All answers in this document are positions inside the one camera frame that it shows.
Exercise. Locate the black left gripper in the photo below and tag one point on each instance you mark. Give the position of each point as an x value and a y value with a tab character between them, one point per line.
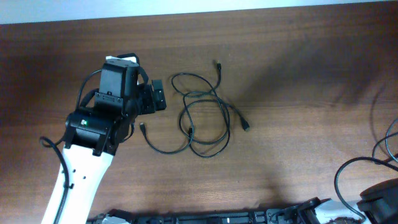
150	106

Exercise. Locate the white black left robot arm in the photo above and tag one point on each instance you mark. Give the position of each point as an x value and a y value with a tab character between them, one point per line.
101	121

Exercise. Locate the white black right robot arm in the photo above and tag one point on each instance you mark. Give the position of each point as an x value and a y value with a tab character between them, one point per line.
378	204

